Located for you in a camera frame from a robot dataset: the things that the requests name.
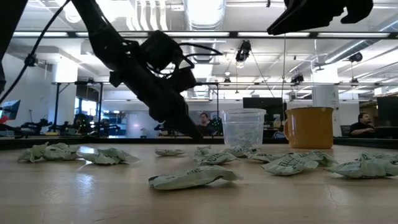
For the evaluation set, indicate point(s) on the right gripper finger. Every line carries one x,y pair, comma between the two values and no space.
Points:
298,20

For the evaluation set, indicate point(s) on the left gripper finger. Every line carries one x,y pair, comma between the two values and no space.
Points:
186,123
169,125

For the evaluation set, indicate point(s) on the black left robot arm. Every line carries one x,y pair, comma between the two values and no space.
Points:
105,34

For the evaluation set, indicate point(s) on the background black robot arm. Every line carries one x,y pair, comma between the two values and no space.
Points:
93,127
219,127
35,126
161,129

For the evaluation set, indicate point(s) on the person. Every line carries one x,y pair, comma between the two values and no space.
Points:
362,127
205,127

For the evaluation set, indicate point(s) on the long linear ceiling light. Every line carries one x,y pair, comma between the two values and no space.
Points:
248,34

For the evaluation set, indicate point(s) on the clear plastic cup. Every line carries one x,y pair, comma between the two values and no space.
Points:
244,121

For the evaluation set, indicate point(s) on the white round column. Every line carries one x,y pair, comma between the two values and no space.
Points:
325,93

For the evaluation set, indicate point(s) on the black background monitor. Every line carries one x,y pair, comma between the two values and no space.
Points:
388,112
273,104

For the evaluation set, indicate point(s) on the yellow enamel mug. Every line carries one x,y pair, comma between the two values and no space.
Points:
311,130

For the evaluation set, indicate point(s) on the dark grey office chair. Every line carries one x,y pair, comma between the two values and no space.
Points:
345,130

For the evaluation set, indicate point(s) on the monitor with colourful screen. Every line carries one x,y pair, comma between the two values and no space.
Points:
11,112

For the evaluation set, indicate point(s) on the black background station frame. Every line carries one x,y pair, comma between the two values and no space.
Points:
57,105
217,102

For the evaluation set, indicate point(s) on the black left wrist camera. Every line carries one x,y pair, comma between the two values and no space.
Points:
160,49

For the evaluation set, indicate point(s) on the black ceiling-mounted camera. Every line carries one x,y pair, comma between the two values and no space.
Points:
30,60
355,57
243,51
297,78

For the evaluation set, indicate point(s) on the black aluminium table frame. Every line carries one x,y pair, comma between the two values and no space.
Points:
93,140

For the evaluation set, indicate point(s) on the silver ventilation duct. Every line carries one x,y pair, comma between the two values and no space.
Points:
203,15

